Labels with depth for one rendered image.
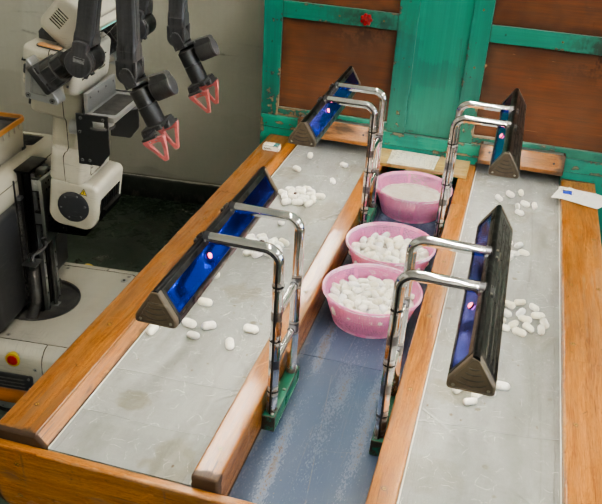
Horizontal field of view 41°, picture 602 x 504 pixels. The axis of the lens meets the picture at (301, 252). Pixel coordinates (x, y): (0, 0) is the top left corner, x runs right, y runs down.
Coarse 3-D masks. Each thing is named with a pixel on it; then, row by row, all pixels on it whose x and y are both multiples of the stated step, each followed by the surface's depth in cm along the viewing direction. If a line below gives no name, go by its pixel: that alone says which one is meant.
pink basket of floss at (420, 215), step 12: (384, 180) 284; (396, 180) 287; (408, 180) 288; (420, 180) 287; (384, 204) 273; (396, 204) 268; (408, 204) 266; (420, 204) 265; (432, 204) 266; (396, 216) 272; (408, 216) 269; (420, 216) 269; (432, 216) 272
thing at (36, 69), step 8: (48, 56) 222; (56, 56) 221; (40, 64) 222; (48, 64) 221; (56, 64) 220; (32, 72) 220; (40, 72) 221; (48, 72) 221; (56, 72) 221; (64, 72) 222; (40, 80) 220; (48, 80) 222; (56, 80) 222; (64, 80) 224; (48, 88) 223; (56, 88) 225
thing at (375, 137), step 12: (336, 84) 256; (348, 84) 255; (324, 96) 243; (336, 96) 243; (384, 96) 253; (372, 108) 240; (384, 108) 255; (372, 120) 241; (384, 120) 258; (372, 132) 243; (372, 144) 246; (372, 156) 248; (372, 168) 266; (372, 180) 259; (372, 192) 269; (372, 204) 271; (360, 216) 258; (372, 216) 270
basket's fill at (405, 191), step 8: (392, 184) 286; (400, 184) 285; (408, 184) 285; (416, 184) 287; (384, 192) 279; (392, 192) 278; (400, 192) 279; (408, 192) 280; (416, 192) 280; (424, 192) 280; (432, 192) 282; (408, 200) 274; (416, 200) 274; (424, 200) 275; (432, 200) 274
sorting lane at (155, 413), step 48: (336, 192) 274; (288, 240) 242; (240, 288) 216; (144, 336) 194; (240, 336) 196; (144, 384) 178; (192, 384) 179; (240, 384) 180; (96, 432) 163; (144, 432) 164; (192, 432) 165
